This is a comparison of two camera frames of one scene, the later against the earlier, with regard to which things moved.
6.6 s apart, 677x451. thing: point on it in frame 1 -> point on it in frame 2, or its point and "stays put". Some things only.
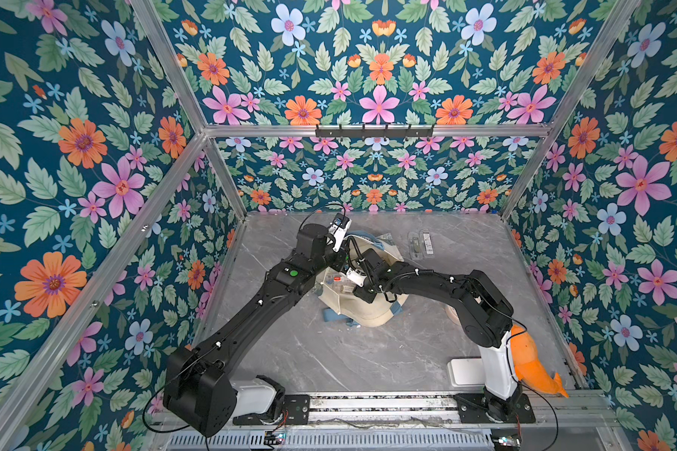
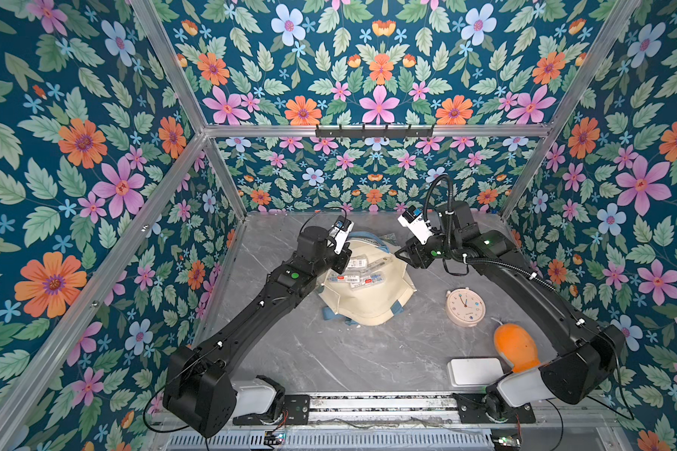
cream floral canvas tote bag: (338, 290) stays put
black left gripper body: (336, 259) stays put
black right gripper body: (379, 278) -> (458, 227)
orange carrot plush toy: (528, 365) stays put
